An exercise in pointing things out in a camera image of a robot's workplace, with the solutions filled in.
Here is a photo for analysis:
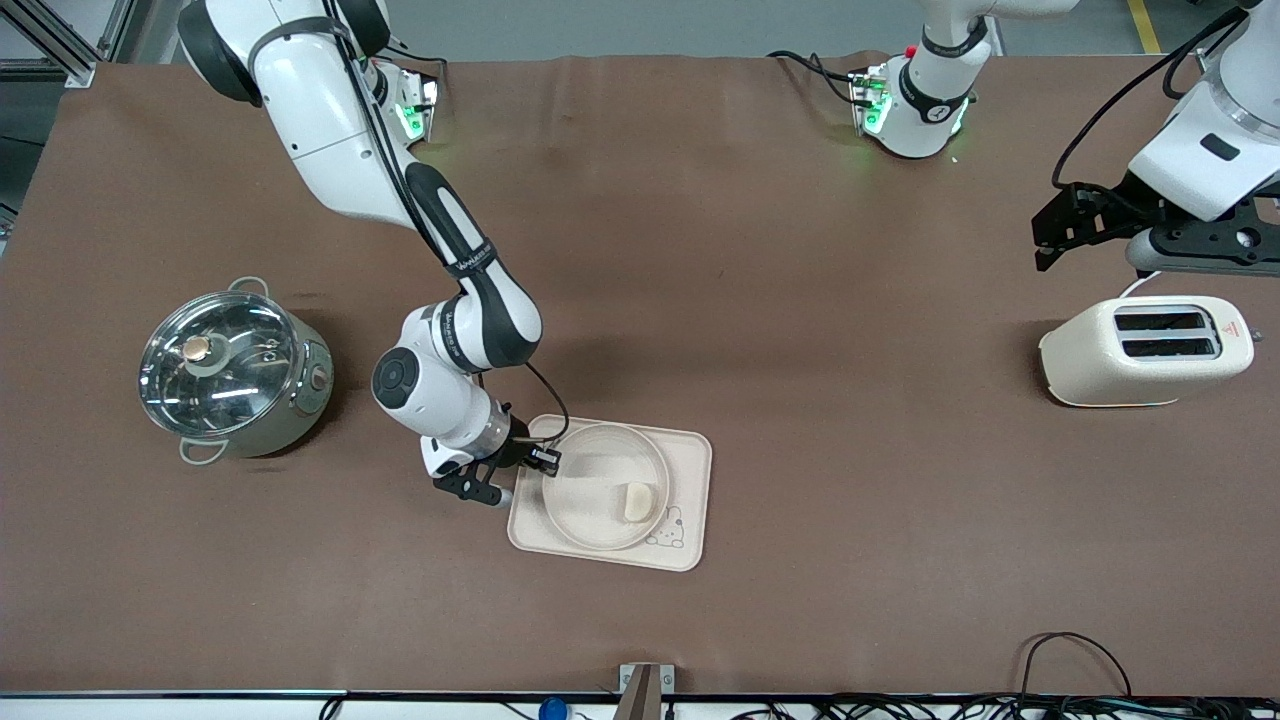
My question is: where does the clear round plate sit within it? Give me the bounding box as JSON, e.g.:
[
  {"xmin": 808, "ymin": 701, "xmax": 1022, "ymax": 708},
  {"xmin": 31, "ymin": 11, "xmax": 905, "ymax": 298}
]
[{"xmin": 541, "ymin": 423, "xmax": 672, "ymax": 552}]

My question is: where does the beige rectangular tray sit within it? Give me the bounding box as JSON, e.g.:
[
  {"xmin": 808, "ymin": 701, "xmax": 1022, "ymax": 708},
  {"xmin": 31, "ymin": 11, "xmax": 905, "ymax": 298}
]
[{"xmin": 506, "ymin": 414, "xmax": 714, "ymax": 574}]

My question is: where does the cream two-slot toaster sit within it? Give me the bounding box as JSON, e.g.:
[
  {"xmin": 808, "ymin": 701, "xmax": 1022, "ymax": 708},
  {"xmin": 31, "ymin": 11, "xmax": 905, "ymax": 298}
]
[{"xmin": 1038, "ymin": 295, "xmax": 1257, "ymax": 409}]

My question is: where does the steel cooking pot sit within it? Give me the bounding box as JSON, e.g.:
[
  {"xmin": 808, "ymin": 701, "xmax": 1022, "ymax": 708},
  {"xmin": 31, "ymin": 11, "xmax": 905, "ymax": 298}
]
[{"xmin": 145, "ymin": 277, "xmax": 335, "ymax": 467}]

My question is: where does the glass pot lid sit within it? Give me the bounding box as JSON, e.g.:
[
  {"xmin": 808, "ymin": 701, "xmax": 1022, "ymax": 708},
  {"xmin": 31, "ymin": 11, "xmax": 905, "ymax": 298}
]
[{"xmin": 138, "ymin": 292, "xmax": 307, "ymax": 439}]

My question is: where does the brown table mat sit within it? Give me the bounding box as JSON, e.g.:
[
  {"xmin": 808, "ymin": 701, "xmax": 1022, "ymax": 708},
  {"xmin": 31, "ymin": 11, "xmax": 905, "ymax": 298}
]
[{"xmin": 0, "ymin": 52, "xmax": 1280, "ymax": 698}]

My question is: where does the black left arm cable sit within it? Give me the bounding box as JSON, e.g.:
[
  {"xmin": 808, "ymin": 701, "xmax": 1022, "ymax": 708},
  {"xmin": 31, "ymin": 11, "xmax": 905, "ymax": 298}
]
[{"xmin": 1051, "ymin": 5, "xmax": 1253, "ymax": 189}]

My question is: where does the metal table bracket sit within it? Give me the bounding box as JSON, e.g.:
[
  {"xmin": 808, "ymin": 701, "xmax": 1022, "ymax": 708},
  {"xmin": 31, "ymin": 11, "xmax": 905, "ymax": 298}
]
[{"xmin": 618, "ymin": 662, "xmax": 676, "ymax": 720}]

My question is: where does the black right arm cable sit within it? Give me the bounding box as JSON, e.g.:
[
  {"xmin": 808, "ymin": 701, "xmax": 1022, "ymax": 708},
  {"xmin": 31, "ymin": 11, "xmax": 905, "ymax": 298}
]
[{"xmin": 318, "ymin": 0, "xmax": 572, "ymax": 446}]

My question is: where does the black arm base cable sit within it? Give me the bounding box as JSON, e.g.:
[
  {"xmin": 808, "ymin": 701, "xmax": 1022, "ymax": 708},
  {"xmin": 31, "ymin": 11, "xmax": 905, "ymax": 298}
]
[{"xmin": 767, "ymin": 49, "xmax": 863, "ymax": 107}]

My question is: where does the black looped cable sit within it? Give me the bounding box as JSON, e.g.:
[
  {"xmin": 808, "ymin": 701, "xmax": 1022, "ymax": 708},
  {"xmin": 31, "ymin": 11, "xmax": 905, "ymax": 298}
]
[{"xmin": 1018, "ymin": 631, "xmax": 1135, "ymax": 703}]

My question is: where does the black cable bundle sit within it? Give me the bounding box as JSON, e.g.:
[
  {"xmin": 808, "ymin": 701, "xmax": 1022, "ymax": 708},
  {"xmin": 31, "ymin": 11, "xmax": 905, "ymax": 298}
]
[{"xmin": 728, "ymin": 693, "xmax": 1280, "ymax": 720}]

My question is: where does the aluminium frame profile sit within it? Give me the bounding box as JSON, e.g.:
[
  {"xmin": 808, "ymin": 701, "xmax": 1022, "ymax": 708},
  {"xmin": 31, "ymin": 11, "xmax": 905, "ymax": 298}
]
[{"xmin": 0, "ymin": 0, "xmax": 136, "ymax": 87}]

